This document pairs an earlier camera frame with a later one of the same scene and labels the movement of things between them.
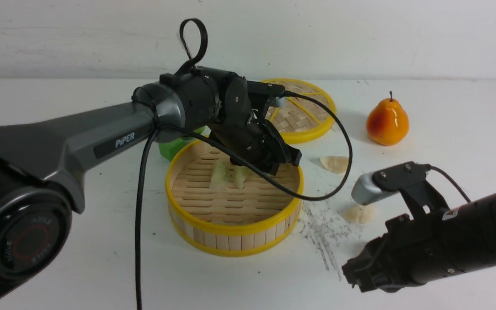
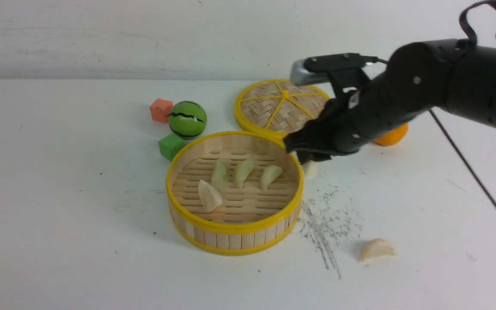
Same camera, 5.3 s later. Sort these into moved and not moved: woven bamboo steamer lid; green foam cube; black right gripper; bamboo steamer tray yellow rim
Moved: black right gripper
Not moved: bamboo steamer tray yellow rim; woven bamboo steamer lid; green foam cube
